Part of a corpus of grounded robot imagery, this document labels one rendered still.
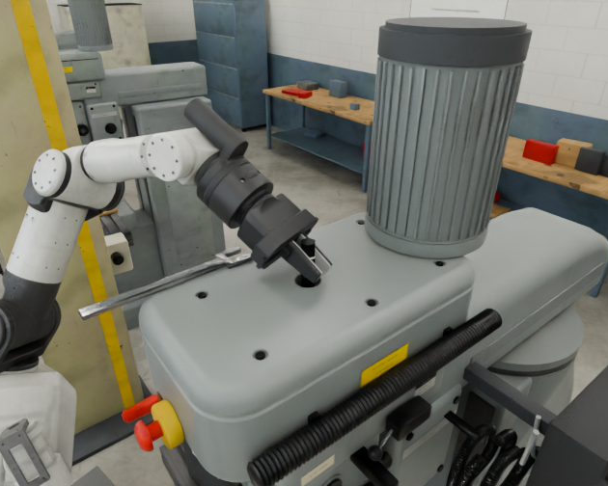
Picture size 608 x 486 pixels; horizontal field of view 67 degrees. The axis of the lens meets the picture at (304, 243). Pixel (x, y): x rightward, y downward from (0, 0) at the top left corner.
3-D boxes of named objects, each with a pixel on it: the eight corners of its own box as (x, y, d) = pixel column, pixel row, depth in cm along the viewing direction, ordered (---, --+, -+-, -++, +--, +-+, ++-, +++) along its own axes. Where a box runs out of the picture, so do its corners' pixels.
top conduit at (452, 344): (262, 500, 50) (262, 480, 48) (243, 472, 52) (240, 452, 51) (500, 332, 73) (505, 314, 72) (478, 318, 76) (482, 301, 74)
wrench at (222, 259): (85, 325, 57) (84, 320, 56) (76, 310, 59) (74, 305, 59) (252, 260, 70) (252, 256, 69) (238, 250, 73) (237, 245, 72)
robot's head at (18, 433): (22, 478, 72) (13, 500, 65) (-5, 431, 71) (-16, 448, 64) (64, 454, 75) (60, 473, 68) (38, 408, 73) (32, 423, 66)
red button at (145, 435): (145, 462, 57) (140, 441, 55) (134, 440, 60) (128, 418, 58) (171, 447, 59) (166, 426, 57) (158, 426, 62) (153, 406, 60)
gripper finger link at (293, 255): (314, 283, 64) (282, 253, 64) (324, 270, 61) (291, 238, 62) (308, 289, 62) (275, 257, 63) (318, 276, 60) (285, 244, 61)
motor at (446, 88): (432, 275, 66) (473, 32, 50) (340, 224, 80) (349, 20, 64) (510, 234, 77) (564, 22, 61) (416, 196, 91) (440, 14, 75)
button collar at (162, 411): (173, 459, 59) (165, 427, 56) (154, 427, 63) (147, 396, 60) (187, 450, 60) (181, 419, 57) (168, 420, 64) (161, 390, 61)
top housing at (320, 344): (226, 512, 53) (211, 418, 45) (142, 376, 71) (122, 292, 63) (472, 341, 77) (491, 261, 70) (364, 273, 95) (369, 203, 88)
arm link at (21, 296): (-18, 267, 75) (-46, 343, 76) (31, 288, 75) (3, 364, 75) (28, 261, 87) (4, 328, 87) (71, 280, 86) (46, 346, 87)
